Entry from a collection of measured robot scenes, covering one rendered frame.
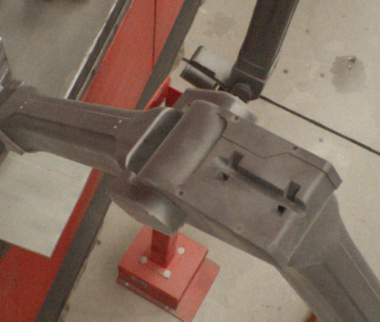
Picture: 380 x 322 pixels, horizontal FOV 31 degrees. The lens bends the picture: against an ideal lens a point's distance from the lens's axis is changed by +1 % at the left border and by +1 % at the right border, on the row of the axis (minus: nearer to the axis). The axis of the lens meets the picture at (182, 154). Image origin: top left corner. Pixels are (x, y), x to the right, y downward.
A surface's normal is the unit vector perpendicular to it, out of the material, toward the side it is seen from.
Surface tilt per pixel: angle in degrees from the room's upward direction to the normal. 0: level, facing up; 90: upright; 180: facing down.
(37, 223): 0
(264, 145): 16
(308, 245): 55
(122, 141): 45
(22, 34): 0
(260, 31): 88
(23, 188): 0
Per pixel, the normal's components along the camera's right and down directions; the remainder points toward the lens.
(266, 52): -0.39, 0.74
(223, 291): 0.07, -0.46
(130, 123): -0.60, -0.62
